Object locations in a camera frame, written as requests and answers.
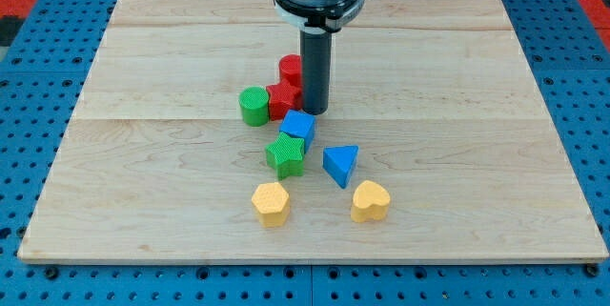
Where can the blue cube block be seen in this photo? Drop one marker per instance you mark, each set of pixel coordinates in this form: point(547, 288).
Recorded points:
point(299, 125)

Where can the red cylinder block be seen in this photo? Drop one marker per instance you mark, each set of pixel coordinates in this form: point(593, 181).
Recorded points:
point(289, 68)

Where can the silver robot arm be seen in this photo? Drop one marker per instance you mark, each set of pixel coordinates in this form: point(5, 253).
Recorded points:
point(317, 21)

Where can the red star block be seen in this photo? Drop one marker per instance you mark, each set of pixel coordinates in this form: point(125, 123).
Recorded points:
point(283, 97)

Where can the wooden board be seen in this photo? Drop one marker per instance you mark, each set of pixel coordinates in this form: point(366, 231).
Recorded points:
point(157, 167)

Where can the green star block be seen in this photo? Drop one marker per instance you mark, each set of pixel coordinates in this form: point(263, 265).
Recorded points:
point(286, 156)

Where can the blue triangle block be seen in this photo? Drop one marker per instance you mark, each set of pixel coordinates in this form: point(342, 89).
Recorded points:
point(340, 162)

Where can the yellow hexagon block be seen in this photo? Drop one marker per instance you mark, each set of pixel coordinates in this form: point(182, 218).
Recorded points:
point(271, 204)

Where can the green cylinder block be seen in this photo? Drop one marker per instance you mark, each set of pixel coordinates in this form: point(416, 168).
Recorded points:
point(254, 106)

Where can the yellow heart block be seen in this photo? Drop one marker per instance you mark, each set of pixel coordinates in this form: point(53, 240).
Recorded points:
point(370, 201)

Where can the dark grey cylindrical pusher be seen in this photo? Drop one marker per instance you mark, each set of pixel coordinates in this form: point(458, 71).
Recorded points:
point(316, 54)

